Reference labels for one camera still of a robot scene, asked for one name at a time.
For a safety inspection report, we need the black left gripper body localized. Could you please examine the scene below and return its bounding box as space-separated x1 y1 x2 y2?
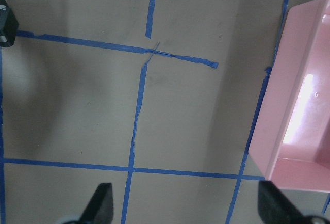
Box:
0 0 19 47

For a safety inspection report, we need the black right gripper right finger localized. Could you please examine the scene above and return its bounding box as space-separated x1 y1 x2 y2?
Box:
257 181 304 224

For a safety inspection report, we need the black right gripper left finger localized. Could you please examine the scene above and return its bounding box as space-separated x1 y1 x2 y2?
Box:
78 183 114 224

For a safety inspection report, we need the pink plastic bin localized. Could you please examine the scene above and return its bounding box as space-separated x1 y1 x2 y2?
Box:
249 0 329 193

